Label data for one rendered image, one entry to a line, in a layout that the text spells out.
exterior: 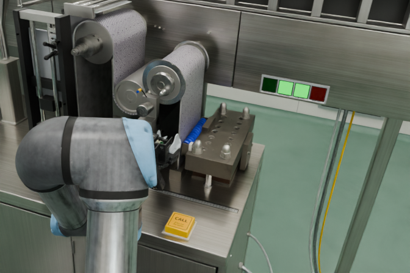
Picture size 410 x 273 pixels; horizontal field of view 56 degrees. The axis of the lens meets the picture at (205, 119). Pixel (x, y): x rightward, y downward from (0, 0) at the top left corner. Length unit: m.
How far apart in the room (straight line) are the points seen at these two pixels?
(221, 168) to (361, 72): 0.60
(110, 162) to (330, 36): 1.00
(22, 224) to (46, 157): 0.86
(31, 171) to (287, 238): 2.07
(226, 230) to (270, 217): 1.51
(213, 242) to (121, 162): 0.59
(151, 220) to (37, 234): 0.45
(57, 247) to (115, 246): 0.82
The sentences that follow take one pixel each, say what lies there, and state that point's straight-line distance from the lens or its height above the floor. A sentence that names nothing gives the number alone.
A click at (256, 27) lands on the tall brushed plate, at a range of 1.45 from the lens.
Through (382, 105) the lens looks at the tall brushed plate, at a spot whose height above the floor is 1.18.
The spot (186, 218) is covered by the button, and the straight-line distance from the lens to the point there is 1.19.
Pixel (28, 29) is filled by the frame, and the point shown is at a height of 1.38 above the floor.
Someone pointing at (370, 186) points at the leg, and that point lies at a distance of 1.87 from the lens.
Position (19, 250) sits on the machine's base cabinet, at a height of 0.62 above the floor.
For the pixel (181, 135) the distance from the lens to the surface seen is 1.32.
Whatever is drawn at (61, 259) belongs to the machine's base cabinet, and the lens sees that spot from 1.50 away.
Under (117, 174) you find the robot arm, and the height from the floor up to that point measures 1.35.
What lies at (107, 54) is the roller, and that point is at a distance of 1.32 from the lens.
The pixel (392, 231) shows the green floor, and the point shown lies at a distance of 2.94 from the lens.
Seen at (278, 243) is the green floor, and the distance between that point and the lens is 2.54.
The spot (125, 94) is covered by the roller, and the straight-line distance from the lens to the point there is 1.32.
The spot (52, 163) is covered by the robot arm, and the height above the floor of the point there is 1.36.
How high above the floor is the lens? 1.71
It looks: 27 degrees down
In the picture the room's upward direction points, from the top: 5 degrees clockwise
